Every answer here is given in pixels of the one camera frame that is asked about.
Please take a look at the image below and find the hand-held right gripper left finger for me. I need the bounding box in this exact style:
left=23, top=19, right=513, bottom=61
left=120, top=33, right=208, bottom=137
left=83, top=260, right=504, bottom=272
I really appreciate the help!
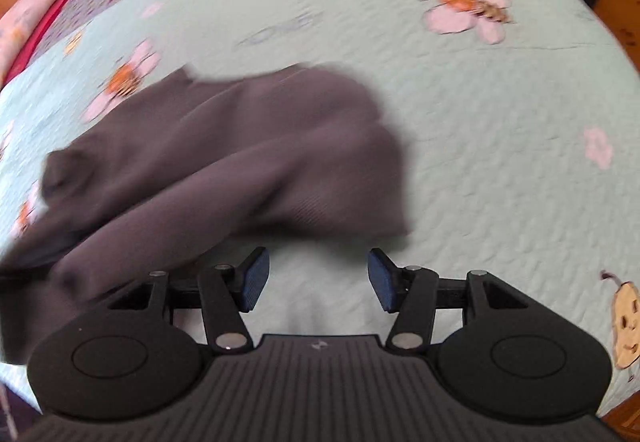
left=107, top=246, right=272, bottom=354

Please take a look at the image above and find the red cloth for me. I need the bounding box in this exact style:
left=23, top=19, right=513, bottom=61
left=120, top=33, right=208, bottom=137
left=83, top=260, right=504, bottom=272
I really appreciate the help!
left=10, top=0, right=83, bottom=68

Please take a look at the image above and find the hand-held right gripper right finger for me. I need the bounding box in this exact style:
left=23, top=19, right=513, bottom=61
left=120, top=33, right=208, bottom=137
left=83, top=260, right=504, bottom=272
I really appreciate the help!
left=366, top=247, right=531, bottom=354

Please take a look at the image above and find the mint quilted bee blanket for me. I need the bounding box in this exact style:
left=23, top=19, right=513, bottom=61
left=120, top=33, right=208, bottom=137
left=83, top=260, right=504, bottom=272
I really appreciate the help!
left=0, top=0, right=640, bottom=428

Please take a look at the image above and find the grey knitted sweater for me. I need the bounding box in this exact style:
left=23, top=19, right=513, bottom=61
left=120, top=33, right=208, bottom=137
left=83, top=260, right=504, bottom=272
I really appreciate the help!
left=0, top=62, right=416, bottom=365

